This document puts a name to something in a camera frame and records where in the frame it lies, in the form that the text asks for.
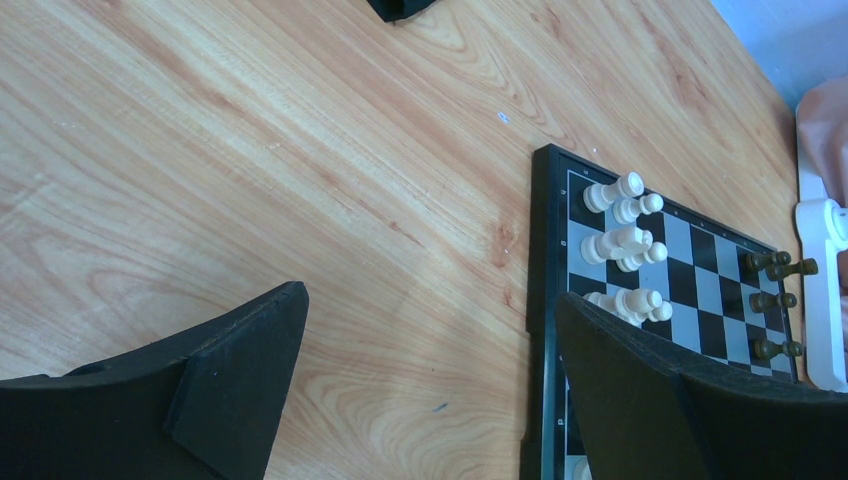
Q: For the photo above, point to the white bishop piece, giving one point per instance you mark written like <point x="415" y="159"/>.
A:
<point x="626" y="304"/>

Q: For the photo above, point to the dark brown rook piece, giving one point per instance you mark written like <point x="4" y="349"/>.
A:
<point x="780" y="272"/>

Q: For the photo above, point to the white knight piece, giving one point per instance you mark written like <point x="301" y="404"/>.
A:
<point x="615" y="244"/>

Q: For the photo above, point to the white pawn piece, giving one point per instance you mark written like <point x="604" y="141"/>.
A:
<point x="662" y="313"/>
<point x="628" y="210"/>
<point x="657" y="252"/>

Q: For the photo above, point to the white rack stand base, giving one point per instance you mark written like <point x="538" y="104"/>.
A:
<point x="822" y="227"/>

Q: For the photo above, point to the white rook piece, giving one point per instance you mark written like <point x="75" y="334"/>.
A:
<point x="600" y="197"/>

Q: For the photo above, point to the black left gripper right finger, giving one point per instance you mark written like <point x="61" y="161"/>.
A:
<point x="648" y="408"/>

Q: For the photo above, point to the black white chessboard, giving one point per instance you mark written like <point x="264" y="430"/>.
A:
<point x="704" y="278"/>

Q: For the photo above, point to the black cloth garment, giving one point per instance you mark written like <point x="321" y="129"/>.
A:
<point x="396" y="10"/>

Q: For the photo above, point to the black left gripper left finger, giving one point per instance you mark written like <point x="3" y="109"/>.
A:
<point x="204" y="403"/>

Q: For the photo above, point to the dark pawn piece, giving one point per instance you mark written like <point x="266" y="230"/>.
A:
<point x="756" y="262"/>
<point x="766" y="349"/>
<point x="762" y="302"/>

